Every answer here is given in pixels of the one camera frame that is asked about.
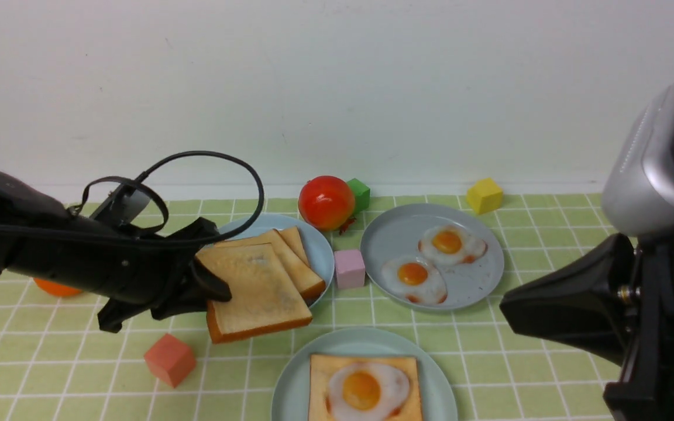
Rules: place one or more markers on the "orange mandarin fruit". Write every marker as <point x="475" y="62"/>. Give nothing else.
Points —
<point x="56" y="289"/>

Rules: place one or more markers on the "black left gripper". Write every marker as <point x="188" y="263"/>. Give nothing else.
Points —
<point x="164" y="282"/>

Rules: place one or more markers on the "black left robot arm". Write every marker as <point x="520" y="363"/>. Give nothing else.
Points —
<point x="26" y="214"/>

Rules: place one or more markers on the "grey plate with eggs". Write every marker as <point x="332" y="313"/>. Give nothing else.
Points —
<point x="397" y="233"/>

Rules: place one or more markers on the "pink cube block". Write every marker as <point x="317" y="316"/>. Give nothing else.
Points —
<point x="350" y="270"/>

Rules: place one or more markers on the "green checkered tablecloth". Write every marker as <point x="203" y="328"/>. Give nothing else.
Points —
<point x="55" y="364"/>

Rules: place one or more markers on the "yellow cube block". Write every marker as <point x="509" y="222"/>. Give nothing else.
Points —
<point x="485" y="196"/>

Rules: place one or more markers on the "blue plate with bread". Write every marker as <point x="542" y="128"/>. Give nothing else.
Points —
<point x="317" y="247"/>

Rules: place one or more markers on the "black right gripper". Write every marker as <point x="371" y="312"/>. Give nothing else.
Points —
<point x="616" y="302"/>

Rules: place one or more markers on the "salmon red cube block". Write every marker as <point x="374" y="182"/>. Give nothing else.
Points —
<point x="170" y="360"/>

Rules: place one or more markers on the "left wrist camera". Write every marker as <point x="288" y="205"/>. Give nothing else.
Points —
<point x="121" y="207"/>

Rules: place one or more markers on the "red tomato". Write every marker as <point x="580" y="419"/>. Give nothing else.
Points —
<point x="327" y="203"/>

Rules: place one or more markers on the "toast slice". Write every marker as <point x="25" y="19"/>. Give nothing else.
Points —
<point x="264" y="298"/>
<point x="290" y="251"/>
<point x="323" y="366"/>

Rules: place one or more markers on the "green cube block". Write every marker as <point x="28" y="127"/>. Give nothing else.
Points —
<point x="361" y="193"/>

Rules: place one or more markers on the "fried egg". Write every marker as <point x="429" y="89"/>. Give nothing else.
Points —
<point x="414" y="280"/>
<point x="366" y="391"/>
<point x="451" y="245"/>

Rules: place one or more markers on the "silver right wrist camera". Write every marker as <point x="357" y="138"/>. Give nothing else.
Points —
<point x="638" y="197"/>

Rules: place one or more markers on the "light blue front plate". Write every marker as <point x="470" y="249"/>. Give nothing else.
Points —
<point x="291" y="393"/>

